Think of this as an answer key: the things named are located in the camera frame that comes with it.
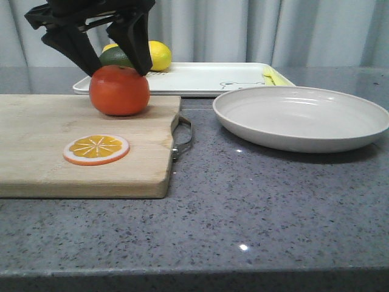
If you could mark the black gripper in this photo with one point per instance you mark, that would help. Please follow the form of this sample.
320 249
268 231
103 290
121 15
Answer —
129 29

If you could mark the whole orange fruit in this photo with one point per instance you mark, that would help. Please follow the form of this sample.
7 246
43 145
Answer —
118 91

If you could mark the beige round plate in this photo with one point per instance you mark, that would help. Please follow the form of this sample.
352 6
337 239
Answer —
301 119

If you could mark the white rectangular tray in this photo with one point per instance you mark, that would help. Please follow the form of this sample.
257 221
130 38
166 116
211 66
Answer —
205 79

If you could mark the partly hidden yellow lemon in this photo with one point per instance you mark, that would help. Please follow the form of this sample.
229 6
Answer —
109 46

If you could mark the dark green lime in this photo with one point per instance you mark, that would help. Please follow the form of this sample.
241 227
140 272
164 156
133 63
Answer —
115 56

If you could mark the orange slice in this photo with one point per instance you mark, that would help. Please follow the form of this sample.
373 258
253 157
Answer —
96 149

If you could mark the wooden cutting board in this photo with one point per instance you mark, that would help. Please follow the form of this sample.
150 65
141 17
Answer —
60 146

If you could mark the yellow-green vegetable sticks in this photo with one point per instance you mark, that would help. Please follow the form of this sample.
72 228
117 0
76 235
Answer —
273 78

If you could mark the grey curtain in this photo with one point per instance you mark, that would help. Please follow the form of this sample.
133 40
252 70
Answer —
279 33

